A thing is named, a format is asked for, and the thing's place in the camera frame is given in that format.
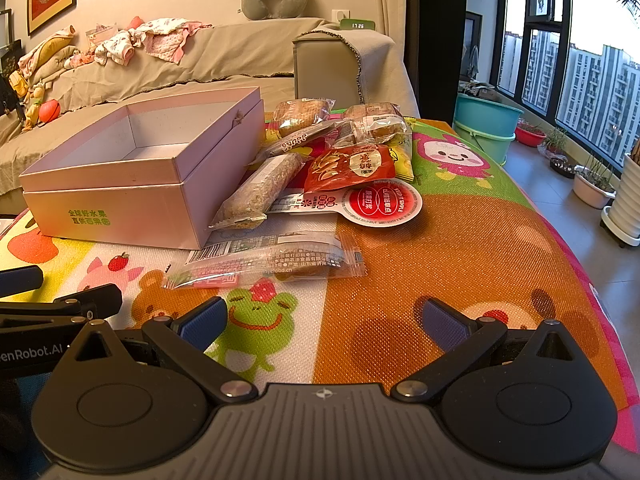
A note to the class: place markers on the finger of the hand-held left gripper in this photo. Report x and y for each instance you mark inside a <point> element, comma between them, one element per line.
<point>20,278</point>
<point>95,300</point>

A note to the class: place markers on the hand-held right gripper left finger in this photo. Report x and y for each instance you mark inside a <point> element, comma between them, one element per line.
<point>205,325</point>

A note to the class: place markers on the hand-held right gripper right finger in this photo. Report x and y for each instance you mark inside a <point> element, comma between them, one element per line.
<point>442,322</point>

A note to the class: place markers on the clear-wrapped biscuit packet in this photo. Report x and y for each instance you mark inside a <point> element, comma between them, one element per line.
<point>270,260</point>

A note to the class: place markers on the pink cardboard box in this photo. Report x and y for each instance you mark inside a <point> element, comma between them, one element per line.
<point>125,210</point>

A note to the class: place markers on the white pouch with red label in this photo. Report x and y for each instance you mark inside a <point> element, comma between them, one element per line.
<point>380,205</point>

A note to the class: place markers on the oat bar packet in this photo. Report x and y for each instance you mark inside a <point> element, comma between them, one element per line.
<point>260,190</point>

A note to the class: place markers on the red snack packet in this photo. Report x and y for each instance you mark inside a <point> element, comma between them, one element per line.
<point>345,167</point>

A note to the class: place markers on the brown pastry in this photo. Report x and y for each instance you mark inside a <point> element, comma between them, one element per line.
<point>372,109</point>
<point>382,132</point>

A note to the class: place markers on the brown stick snack packet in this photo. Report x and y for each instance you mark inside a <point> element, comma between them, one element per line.
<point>295,142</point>

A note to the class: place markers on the bread bun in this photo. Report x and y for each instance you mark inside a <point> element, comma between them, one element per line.
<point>302,116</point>

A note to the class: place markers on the colourful cartoon play mat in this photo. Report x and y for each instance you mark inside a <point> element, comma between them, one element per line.
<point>450,260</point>

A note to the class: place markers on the yellow stick snack packet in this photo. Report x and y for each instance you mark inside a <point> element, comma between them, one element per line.
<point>404,162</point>

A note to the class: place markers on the yellow soft toy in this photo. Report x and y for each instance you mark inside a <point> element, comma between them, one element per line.
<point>33,112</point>

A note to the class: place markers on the orange ball toy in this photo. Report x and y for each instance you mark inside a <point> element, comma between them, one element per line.
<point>50,111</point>

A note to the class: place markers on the dark small plant pot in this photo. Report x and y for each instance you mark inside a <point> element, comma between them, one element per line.
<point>561,167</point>

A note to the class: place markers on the black bag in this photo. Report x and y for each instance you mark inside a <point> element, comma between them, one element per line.
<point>11,75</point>

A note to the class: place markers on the red plastic basin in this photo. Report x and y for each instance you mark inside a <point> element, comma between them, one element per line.
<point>529,136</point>

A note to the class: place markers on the small green potted plant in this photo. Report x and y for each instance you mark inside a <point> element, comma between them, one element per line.
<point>555,142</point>

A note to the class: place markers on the teal plastic tub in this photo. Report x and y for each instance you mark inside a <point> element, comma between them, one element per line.
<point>482,112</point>

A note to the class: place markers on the tall white plant pot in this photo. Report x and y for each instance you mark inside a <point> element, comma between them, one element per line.
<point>625,205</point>

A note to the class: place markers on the yellow and pink cloth bundle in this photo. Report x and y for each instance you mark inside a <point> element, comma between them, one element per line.
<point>50,52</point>

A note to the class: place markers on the beige covered sofa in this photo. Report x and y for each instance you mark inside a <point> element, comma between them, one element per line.
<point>225,60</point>

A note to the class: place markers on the pink patterned clothing pile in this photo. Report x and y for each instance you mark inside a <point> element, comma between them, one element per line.
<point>160,40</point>

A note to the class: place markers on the green digital clock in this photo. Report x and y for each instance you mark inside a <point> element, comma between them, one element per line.
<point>357,24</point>

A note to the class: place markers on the black window frame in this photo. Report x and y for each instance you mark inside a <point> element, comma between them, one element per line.
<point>562,45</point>

